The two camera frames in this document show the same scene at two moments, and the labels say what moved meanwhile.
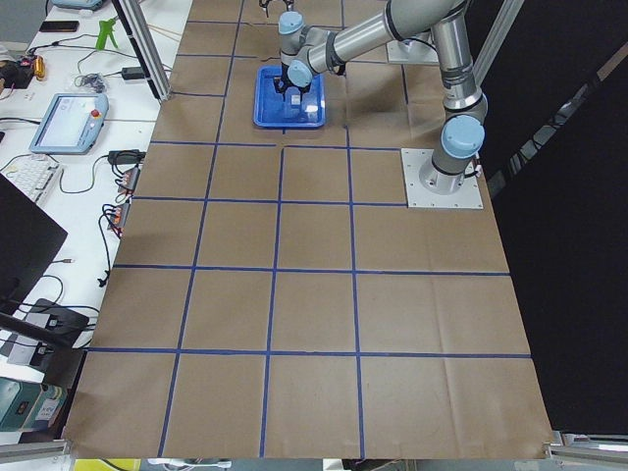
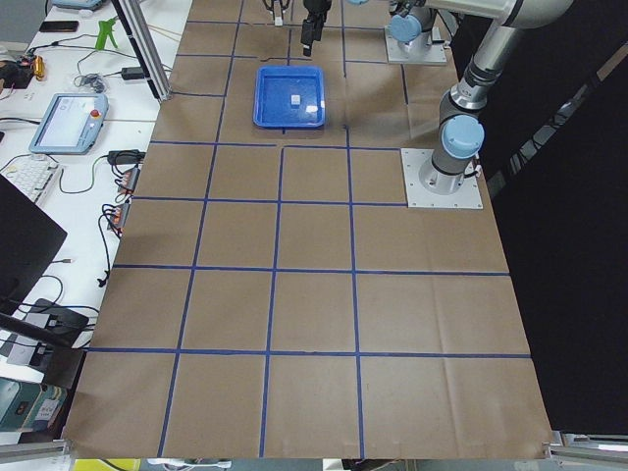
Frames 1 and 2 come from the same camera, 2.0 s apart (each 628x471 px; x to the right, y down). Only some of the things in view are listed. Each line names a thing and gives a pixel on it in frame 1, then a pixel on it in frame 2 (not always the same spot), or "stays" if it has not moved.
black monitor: (29, 239) stays
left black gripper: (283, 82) → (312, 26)
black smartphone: (60, 26) stays
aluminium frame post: (141, 34) stays
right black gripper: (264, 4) → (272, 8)
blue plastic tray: (295, 110) stays
